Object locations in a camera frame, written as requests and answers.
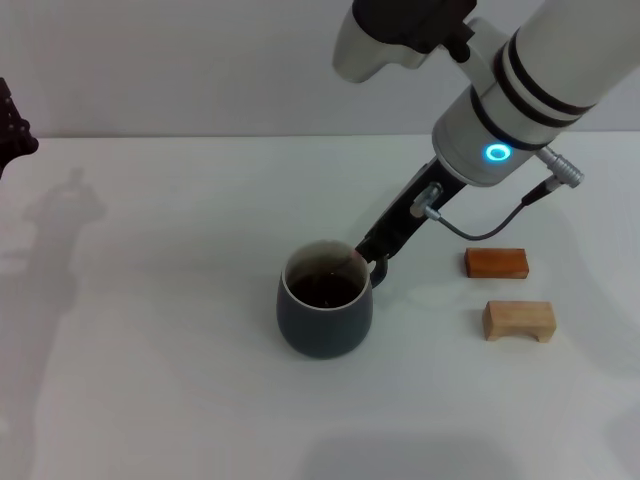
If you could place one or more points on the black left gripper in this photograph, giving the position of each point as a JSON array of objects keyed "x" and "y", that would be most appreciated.
[{"x": 3, "y": 164}]

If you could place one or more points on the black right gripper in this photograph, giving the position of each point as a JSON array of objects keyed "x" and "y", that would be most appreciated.
[{"x": 405, "y": 220}]

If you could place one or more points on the dark grey ceramic cup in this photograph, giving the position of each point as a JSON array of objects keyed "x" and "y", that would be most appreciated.
[{"x": 320, "y": 330}]

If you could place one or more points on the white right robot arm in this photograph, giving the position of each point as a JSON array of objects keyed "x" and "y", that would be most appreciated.
[{"x": 540, "y": 80}]

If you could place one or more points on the dark coffee liquid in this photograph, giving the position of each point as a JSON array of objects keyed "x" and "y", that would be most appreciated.
[{"x": 320, "y": 292}]

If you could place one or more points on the reddish brown wooden block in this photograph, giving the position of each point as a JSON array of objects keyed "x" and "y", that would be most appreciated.
[{"x": 495, "y": 262}]

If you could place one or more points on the light wooden arch block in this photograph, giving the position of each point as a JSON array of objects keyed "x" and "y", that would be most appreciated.
[{"x": 515, "y": 317}]

